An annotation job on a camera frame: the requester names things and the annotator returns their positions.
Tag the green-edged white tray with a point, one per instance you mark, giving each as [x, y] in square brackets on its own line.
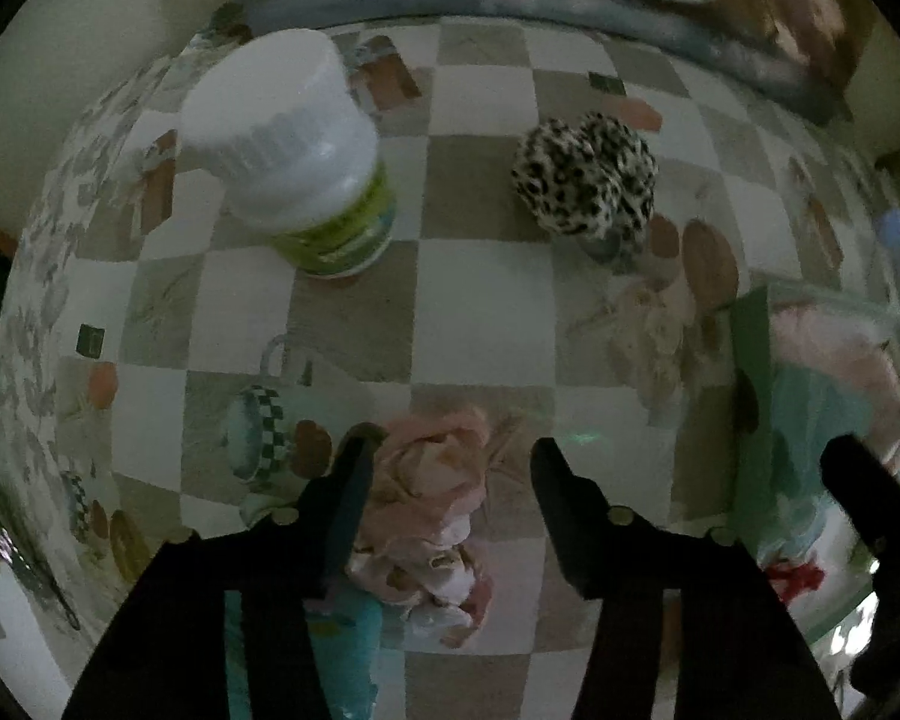
[750, 345]

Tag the leopard print scrunchie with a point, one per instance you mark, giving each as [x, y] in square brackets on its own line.
[577, 172]

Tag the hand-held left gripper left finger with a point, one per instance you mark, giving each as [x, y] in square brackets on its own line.
[349, 510]

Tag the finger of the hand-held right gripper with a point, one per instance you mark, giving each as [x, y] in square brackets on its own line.
[870, 487]

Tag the white bottle with green label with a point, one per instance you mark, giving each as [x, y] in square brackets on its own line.
[285, 135]

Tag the red and white scrunchie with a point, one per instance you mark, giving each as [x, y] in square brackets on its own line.
[795, 581]

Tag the pink fluffy cloth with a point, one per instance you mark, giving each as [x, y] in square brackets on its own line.
[832, 345]

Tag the checkered printed tablecloth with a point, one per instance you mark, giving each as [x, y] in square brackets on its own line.
[480, 300]

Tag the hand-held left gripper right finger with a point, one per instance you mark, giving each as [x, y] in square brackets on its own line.
[562, 510]

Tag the teal wipes pack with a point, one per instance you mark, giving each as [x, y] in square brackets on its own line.
[352, 645]

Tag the light teal cloth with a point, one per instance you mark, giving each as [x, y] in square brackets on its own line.
[802, 427]

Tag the pink scrunchie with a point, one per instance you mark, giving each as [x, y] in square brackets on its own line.
[427, 480]

